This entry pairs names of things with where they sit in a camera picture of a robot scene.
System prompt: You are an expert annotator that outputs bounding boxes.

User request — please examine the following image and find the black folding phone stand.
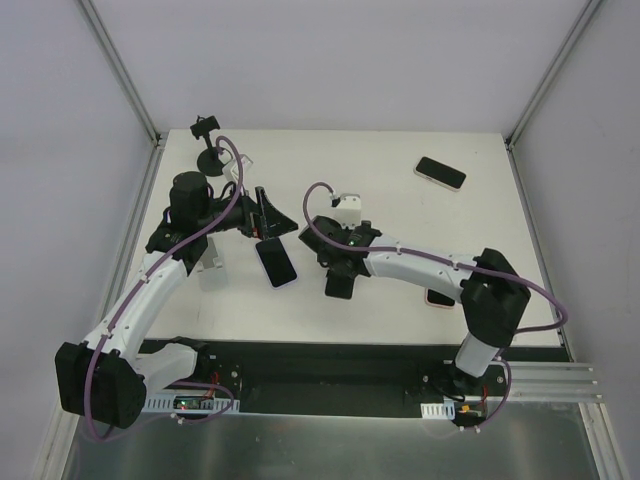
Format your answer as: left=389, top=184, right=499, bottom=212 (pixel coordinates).
left=324, top=269, right=357, bottom=300

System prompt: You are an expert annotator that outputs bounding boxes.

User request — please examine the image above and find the purple case phone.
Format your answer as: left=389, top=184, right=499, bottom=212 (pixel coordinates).
left=255, top=238, right=298, bottom=289

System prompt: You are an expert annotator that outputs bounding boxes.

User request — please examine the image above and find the black round-base clamp stand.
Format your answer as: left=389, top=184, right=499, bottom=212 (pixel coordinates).
left=190, top=115, right=224, bottom=177

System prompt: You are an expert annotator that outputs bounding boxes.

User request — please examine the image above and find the white folding phone stand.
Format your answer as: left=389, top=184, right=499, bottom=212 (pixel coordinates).
left=195, top=235, right=228, bottom=293

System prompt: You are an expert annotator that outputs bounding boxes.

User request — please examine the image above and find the pink case phone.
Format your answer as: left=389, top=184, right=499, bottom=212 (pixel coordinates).
left=425, top=289, right=456, bottom=309

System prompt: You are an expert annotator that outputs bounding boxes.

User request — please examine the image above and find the cream case phone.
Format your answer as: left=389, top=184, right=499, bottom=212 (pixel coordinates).
left=414, top=156, right=467, bottom=191

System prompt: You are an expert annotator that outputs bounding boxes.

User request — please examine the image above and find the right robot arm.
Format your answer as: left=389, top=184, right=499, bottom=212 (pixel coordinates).
left=299, top=216, right=531, bottom=395

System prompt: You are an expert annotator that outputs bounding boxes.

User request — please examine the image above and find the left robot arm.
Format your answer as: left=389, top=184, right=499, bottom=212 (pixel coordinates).
left=55, top=171, right=298, bottom=429

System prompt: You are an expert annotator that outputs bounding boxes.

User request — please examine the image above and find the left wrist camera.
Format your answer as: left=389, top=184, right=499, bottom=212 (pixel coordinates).
left=222, top=154, right=254, bottom=183

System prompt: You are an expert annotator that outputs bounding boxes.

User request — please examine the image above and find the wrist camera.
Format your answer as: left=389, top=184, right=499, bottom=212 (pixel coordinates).
left=222, top=154, right=254, bottom=183
left=330, top=193, right=362, bottom=229

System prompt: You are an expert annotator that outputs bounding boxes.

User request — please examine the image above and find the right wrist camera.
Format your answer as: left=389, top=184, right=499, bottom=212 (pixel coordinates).
left=330, top=193, right=362, bottom=229

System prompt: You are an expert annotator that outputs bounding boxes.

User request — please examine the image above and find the left aluminium frame post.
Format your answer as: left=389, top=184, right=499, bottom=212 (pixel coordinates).
left=74, top=0, right=162, bottom=147

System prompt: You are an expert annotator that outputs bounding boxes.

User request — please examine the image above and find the aluminium frame post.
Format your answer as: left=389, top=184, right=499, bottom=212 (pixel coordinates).
left=74, top=0, right=162, bottom=147
left=503, top=0, right=606, bottom=151

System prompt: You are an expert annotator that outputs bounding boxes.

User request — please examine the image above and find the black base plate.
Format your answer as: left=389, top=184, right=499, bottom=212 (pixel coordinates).
left=139, top=339, right=506, bottom=416

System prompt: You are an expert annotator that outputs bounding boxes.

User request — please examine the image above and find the right cable duct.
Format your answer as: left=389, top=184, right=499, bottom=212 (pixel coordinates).
left=420, top=399, right=489, bottom=421

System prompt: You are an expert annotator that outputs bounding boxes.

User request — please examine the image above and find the cable duct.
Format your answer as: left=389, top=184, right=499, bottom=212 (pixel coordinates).
left=142, top=394, right=240, bottom=415
left=420, top=399, right=489, bottom=421

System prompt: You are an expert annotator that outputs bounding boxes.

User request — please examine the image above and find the left cable duct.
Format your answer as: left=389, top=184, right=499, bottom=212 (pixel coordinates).
left=142, top=394, right=240, bottom=415

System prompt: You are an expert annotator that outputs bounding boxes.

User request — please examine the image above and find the right aluminium frame post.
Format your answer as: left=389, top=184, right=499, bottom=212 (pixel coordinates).
left=503, top=0, right=606, bottom=151

